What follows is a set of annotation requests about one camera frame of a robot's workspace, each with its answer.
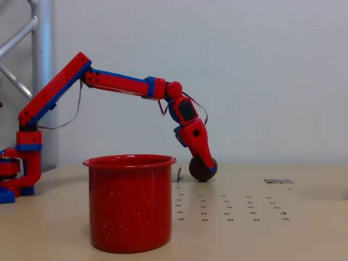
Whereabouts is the dark purple plum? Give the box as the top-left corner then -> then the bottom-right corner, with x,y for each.
188,156 -> 219,182

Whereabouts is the red speckled enamel mug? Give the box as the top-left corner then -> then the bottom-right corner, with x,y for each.
83,154 -> 177,254

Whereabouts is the small grey metal clip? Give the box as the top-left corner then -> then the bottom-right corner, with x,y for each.
171,167 -> 183,183

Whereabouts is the small grey metal plate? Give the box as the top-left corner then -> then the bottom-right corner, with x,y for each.
263,178 -> 296,185

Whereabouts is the thin red-white gripper servo cable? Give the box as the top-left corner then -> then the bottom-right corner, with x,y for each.
157,91 -> 209,126

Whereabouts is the thin red-white arm cable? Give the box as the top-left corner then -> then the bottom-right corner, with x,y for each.
38,78 -> 85,131

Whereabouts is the silver metal tube frame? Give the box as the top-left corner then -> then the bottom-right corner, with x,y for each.
0,0 -> 57,172

